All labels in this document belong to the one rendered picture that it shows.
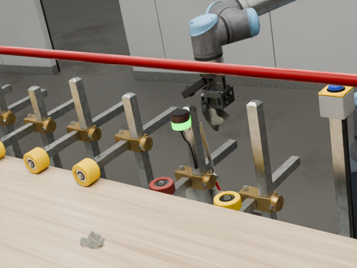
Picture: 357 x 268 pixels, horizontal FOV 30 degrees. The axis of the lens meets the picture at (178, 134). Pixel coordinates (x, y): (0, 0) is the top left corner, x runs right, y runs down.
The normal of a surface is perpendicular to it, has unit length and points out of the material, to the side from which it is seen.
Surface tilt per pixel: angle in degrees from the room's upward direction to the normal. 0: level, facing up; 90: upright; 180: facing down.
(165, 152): 0
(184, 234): 0
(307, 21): 90
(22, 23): 90
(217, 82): 90
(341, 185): 90
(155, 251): 0
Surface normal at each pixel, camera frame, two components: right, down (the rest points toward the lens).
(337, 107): -0.59, 0.43
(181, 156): -0.17, -0.90
